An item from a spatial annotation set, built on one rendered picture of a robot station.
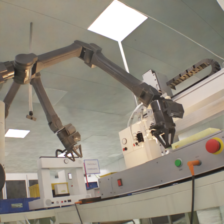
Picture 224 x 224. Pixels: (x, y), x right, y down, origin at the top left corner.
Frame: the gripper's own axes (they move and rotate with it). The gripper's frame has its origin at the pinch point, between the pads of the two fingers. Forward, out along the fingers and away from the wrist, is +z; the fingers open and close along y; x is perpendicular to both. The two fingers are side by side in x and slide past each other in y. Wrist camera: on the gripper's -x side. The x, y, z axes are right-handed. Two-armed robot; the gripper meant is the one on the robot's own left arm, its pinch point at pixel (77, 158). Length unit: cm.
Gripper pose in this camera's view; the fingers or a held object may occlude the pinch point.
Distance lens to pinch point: 139.5
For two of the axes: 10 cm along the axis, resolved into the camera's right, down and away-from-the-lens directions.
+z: 5.5, 8.3, -0.1
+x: -5.7, 3.7, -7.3
